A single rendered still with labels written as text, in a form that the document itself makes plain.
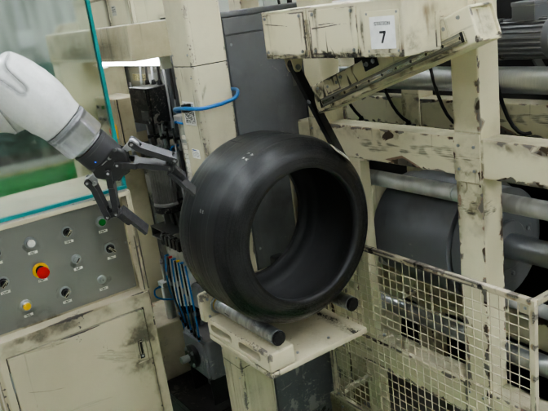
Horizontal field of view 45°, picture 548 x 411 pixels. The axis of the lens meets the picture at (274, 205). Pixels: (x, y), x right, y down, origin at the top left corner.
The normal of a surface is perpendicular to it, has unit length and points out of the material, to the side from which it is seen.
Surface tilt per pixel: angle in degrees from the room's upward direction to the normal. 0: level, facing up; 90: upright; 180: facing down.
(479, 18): 72
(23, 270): 90
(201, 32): 90
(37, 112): 100
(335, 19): 90
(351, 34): 90
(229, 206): 66
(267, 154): 45
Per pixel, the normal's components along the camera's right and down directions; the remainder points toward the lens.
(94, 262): 0.57, 0.17
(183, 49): -0.81, 0.27
